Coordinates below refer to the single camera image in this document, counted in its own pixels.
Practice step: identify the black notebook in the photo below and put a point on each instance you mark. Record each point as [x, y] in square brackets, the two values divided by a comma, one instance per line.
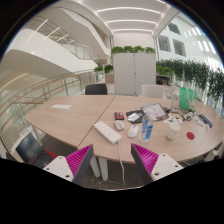
[141, 113]

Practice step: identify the white cabinet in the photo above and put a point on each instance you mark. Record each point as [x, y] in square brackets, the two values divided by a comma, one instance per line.
[134, 73]

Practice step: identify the ceiling light strips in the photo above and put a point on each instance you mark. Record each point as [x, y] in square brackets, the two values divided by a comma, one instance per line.
[130, 20]

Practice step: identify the green plant row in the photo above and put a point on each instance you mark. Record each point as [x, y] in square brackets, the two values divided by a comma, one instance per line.
[133, 49]

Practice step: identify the open printed booklet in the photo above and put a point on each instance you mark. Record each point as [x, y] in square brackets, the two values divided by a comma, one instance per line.
[154, 110]

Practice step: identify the colourful sticker sheet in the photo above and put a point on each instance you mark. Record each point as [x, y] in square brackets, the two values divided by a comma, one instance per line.
[173, 118]

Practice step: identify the white paper sheet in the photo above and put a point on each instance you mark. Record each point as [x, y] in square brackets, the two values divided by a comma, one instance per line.
[61, 106]

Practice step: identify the white computer mouse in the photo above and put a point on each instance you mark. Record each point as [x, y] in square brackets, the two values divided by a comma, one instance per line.
[133, 131]

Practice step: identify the glass railing wooden handrail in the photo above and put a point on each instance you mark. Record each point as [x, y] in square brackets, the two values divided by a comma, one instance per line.
[43, 89]

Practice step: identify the green tote bag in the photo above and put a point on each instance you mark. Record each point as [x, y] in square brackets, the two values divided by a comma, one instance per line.
[186, 98]

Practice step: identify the green plant hedge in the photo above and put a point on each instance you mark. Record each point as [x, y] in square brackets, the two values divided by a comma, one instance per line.
[196, 73]

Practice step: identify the white power strip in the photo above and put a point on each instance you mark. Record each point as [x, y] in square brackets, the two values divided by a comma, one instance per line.
[107, 132]

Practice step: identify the flat round red coaster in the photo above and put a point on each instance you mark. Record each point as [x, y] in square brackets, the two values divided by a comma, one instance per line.
[190, 135]

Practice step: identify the small red and black box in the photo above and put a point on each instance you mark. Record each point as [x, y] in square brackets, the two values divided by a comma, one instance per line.
[119, 115]

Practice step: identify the small grey-white computer mouse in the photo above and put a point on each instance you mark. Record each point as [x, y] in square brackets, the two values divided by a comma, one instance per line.
[119, 125]

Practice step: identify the white chair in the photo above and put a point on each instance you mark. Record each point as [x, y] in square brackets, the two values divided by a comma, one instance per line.
[153, 90]

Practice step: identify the white mug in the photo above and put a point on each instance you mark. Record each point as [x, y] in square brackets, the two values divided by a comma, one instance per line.
[173, 130]

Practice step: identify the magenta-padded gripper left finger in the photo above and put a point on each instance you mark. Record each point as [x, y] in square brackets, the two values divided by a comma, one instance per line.
[71, 165]

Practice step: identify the potted green plant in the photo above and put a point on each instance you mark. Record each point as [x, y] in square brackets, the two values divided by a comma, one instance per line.
[99, 70]
[108, 70]

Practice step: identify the black chair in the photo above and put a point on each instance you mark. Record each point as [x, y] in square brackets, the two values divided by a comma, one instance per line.
[96, 89]

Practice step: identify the black power adapter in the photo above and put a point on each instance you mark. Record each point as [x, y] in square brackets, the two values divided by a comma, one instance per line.
[166, 109]

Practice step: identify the dark blue keyboard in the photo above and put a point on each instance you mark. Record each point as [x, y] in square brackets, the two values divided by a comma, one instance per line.
[205, 120]

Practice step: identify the white card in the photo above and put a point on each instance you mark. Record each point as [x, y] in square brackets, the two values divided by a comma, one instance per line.
[133, 116]

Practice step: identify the clear water bottle blue label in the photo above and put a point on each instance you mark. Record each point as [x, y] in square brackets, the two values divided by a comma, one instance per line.
[146, 128]

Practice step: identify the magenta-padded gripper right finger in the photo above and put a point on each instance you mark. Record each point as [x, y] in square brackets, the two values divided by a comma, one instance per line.
[155, 165]

